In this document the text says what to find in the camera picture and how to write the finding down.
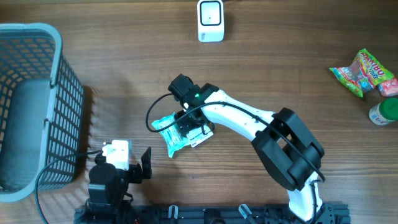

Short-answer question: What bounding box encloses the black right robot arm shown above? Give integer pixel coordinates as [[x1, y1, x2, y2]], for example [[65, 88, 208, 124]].
[[168, 74, 325, 223]]

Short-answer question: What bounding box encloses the white barcode scanner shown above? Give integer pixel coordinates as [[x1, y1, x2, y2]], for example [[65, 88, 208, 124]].
[[197, 0, 224, 42]]

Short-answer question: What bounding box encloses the teal tissue packet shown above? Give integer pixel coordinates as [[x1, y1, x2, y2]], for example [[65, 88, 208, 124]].
[[152, 113, 190, 158]]

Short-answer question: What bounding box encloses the Haribo gummy bag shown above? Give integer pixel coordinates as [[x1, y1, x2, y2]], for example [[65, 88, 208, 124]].
[[330, 49, 394, 98]]

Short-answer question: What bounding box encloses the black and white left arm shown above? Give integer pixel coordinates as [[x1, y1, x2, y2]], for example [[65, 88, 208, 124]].
[[73, 147, 152, 224]]

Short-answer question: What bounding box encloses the black camera cable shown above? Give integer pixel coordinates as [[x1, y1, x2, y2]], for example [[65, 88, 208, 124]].
[[145, 92, 326, 224], [34, 149, 103, 224]]

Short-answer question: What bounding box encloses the black left camera cable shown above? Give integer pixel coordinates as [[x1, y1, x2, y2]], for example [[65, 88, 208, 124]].
[[34, 149, 103, 224]]

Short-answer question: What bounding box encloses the green lid jar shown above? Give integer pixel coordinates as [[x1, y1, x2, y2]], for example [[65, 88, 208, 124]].
[[369, 98, 398, 126]]

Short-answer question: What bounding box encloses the black right camera cable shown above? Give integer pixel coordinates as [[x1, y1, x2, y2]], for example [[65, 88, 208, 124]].
[[145, 92, 326, 224]]

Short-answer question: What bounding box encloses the white snack packet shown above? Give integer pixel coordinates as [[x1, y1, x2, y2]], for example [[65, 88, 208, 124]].
[[186, 124, 213, 147]]

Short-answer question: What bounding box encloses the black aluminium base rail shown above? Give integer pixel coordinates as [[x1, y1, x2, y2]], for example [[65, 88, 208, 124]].
[[73, 204, 351, 224]]

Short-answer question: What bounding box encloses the red white candy packet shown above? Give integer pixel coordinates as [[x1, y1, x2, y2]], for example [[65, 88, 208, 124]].
[[378, 78, 398, 97]]

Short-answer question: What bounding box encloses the grey plastic mesh basket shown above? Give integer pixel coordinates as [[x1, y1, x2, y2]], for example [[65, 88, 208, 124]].
[[1, 23, 84, 203]]

